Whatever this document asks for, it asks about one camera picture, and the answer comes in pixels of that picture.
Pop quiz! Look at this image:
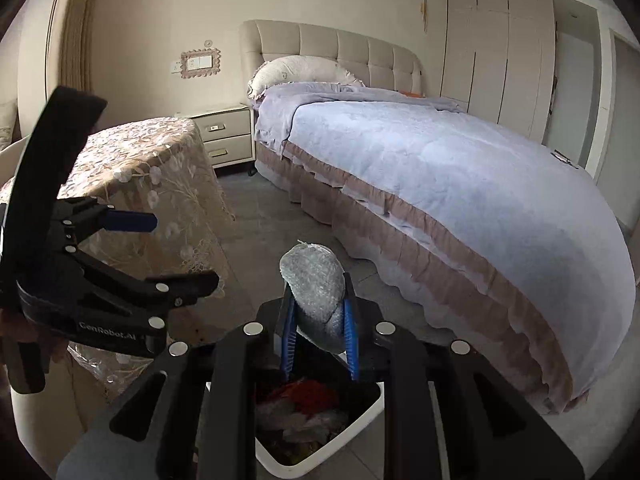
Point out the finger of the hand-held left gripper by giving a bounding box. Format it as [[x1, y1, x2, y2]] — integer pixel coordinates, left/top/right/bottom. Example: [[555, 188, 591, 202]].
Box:
[[52, 198, 159, 256], [54, 249, 221, 309]]

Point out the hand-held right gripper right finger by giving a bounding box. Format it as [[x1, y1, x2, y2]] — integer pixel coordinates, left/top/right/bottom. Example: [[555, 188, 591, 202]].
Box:
[[341, 275, 547, 480]]

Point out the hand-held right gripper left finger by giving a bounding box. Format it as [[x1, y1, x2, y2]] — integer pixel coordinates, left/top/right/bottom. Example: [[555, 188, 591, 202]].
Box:
[[106, 285, 302, 480]]

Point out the silver grey packet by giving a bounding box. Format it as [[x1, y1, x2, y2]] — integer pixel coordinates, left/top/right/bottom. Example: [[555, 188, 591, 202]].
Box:
[[278, 241, 347, 354]]

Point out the white plastic trash bin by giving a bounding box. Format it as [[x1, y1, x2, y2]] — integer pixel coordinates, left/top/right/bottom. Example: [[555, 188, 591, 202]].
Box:
[[254, 350, 387, 479]]

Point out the person's left hand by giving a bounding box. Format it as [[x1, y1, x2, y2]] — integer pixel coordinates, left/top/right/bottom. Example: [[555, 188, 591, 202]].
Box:
[[0, 306, 69, 363]]

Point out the red crumpled wrapper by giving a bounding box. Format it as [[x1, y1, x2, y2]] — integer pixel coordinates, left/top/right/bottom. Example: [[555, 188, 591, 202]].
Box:
[[279, 379, 342, 412]]

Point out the white crumpled wrapper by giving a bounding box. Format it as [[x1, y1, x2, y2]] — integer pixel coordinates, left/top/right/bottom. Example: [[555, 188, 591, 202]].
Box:
[[259, 400, 352, 447]]

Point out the lavender bed skirt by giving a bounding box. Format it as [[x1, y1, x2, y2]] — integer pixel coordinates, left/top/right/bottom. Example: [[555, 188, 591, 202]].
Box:
[[254, 146, 572, 417]]

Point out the beige curtain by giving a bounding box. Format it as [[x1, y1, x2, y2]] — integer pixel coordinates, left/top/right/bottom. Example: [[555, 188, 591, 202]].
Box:
[[46, 0, 99, 129]]

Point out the white nightstand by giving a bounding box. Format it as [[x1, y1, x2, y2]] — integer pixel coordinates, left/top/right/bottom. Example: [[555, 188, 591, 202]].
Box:
[[190, 103, 257, 177]]

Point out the bed with lavender quilt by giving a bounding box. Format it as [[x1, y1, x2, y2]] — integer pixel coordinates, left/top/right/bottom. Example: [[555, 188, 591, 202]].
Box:
[[253, 83, 639, 412]]

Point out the white lace pillow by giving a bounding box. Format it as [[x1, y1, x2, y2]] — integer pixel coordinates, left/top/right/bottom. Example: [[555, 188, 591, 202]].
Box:
[[246, 55, 367, 102]]

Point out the beige upholstered bed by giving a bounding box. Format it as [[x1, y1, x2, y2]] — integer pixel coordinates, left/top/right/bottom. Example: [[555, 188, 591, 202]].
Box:
[[238, 19, 426, 107]]

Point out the white wardrobe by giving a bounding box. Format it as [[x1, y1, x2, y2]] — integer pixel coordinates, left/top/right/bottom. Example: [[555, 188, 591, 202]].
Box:
[[439, 0, 557, 144]]

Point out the white door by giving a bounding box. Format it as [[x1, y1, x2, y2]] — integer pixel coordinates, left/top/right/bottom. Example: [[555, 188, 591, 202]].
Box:
[[595, 25, 640, 222]]

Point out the wall switch with lace frame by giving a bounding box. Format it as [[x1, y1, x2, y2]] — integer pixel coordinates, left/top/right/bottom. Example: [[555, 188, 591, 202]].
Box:
[[179, 47, 222, 81]]

